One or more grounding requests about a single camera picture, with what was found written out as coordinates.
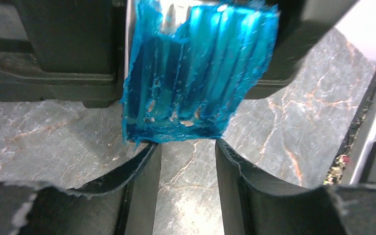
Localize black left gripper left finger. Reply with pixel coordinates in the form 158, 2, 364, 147
0, 143, 162, 235

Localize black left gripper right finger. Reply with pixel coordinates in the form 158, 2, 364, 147
215, 139, 376, 235

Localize black plastic toolbox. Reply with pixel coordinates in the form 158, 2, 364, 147
0, 0, 360, 145

